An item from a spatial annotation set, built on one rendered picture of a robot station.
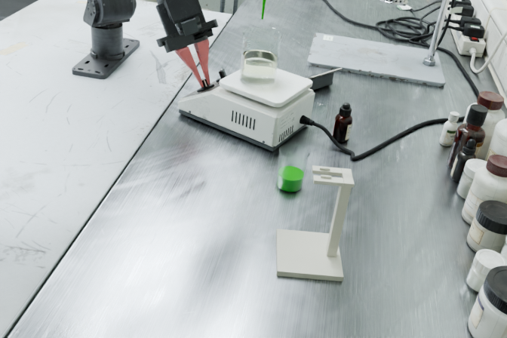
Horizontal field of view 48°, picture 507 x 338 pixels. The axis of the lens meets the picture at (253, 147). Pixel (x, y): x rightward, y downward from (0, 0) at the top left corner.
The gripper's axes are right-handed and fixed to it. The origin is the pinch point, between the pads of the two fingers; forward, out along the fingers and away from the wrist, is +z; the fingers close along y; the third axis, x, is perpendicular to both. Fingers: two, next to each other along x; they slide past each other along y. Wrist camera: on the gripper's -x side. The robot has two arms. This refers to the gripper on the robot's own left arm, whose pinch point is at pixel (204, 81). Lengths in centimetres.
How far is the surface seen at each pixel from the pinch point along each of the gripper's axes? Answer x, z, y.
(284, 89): -7.6, 5.0, 11.2
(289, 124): -8.5, 10.6, 9.9
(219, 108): -4.6, 4.6, 0.5
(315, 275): -36.3, 22.5, 1.6
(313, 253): -33.0, 21.5, 2.7
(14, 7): 135, -37, -46
